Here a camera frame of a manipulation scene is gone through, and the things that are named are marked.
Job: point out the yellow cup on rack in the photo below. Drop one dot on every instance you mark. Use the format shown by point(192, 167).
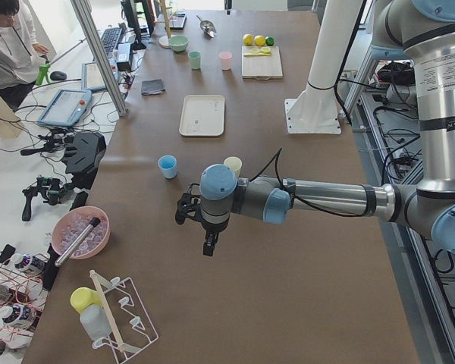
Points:
point(83, 297)

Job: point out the white wire rack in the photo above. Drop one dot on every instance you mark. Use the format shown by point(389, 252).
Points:
point(132, 329)

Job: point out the pink cup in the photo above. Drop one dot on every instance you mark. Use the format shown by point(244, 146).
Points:
point(225, 59)

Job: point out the green lime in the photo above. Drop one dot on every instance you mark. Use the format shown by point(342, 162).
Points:
point(269, 41)

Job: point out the blue teach pendant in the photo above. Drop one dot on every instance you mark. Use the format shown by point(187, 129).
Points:
point(91, 78)
point(66, 108)

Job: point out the green cup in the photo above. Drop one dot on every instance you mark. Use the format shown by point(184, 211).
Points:
point(194, 60)

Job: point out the yellow lemon far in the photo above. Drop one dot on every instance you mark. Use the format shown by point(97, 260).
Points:
point(247, 39)

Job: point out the blue cup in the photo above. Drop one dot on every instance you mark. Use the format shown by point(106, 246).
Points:
point(168, 166)

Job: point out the person in white jacket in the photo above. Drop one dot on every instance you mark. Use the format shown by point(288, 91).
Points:
point(21, 55)

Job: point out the wooden cutting board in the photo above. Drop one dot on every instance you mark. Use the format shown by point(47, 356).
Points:
point(262, 68)

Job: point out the yellow lemon near lime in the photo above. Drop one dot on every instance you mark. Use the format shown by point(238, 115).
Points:
point(259, 40)

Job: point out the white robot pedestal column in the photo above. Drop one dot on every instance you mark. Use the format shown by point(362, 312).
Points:
point(314, 111)

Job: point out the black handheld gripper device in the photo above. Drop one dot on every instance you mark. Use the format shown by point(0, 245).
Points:
point(51, 189)

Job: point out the cream white cup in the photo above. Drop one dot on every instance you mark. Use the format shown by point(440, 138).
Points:
point(234, 163)

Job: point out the metal muddler in bowl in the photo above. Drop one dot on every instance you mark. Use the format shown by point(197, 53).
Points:
point(80, 238)

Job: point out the black keyboard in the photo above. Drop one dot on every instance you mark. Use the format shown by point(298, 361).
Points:
point(110, 38)

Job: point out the metal scoop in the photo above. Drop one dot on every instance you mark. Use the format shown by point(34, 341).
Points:
point(207, 27)

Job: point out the clear cup on rack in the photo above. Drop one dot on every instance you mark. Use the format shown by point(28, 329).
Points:
point(95, 322)

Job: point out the wooden cup tree stand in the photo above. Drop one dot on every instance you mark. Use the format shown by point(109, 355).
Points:
point(163, 18)

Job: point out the yellow plastic knife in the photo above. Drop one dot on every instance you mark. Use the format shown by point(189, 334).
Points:
point(256, 54)

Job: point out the aluminium frame post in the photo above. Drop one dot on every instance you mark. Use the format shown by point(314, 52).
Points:
point(83, 13)

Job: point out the green bowl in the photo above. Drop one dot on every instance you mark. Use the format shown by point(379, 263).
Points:
point(178, 43)

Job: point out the pink bowl with ice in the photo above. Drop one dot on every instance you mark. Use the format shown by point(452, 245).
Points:
point(74, 223)

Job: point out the grey folded cloth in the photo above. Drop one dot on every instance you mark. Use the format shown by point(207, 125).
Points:
point(152, 87)

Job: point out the beige rabbit tray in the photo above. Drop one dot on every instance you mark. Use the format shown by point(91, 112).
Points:
point(202, 116)

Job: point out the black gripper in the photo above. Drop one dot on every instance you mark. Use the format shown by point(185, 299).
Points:
point(212, 229)

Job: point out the black monitor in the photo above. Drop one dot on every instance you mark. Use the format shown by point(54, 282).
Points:
point(129, 8)

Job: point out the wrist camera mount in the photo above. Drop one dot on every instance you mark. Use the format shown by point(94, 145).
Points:
point(188, 206)

